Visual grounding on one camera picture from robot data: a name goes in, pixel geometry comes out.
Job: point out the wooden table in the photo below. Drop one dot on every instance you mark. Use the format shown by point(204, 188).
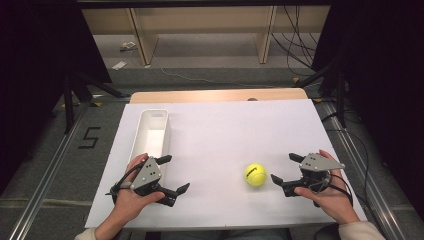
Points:
point(216, 96)

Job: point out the white sheet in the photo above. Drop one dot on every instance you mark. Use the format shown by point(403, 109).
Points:
point(216, 140)

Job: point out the person's left hand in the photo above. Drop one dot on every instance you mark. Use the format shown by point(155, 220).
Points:
point(130, 205)

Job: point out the white paper scrap with dark part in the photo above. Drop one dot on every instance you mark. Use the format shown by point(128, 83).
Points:
point(128, 45)

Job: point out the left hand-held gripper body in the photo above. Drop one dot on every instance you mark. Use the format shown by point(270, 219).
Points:
point(146, 175)

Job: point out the black tripod stand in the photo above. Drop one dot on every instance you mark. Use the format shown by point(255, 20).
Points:
point(69, 103)
point(340, 93)

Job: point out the dark curtain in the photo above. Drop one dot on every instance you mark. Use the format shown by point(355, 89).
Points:
point(40, 66)
point(390, 83)

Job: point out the yellow tennis ball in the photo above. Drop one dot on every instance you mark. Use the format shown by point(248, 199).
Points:
point(255, 174)

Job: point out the yellow tape piece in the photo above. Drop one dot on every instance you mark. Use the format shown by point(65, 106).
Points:
point(97, 104)
point(317, 99)
point(296, 79)

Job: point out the metal floor rail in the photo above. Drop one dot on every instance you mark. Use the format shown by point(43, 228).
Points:
point(363, 173)
point(50, 173)

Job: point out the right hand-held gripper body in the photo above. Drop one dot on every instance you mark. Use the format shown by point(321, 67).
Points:
point(316, 163)

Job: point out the white paper strip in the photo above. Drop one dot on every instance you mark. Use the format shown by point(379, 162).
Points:
point(119, 65)

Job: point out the white plastic bin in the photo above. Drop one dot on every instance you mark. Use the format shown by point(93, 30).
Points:
point(151, 140)

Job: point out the person's right hand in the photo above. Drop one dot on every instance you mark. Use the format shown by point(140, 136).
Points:
point(333, 201)

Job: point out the light wooden desk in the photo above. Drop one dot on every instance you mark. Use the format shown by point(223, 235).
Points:
point(143, 40)

